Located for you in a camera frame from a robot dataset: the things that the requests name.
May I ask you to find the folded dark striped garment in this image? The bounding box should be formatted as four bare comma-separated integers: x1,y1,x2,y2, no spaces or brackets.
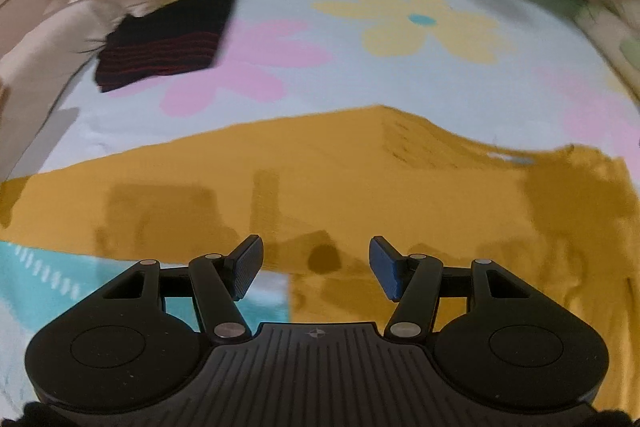
94,0,236,93

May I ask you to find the floral white rolled duvet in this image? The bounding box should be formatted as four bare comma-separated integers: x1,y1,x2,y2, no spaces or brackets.
575,0,639,96

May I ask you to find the grey white pillow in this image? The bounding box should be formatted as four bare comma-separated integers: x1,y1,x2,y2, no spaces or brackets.
1,0,160,179

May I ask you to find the mustard yellow knit sweater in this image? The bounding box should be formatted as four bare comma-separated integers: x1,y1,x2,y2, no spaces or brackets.
1,106,639,414

